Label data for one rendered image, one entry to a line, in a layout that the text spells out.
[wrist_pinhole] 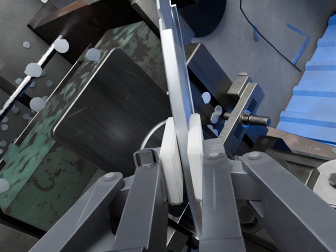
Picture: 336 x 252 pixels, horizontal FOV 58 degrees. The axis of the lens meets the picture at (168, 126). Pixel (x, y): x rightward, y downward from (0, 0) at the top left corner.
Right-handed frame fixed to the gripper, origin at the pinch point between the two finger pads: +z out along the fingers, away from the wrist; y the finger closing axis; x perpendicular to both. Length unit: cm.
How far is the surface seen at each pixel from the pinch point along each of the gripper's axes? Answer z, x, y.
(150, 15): 41.7, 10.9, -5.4
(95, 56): 32.8, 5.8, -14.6
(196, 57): 39.9, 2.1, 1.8
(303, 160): 17.4, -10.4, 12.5
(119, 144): 19.2, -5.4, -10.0
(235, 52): 155, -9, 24
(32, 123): 54, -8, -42
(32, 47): 86, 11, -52
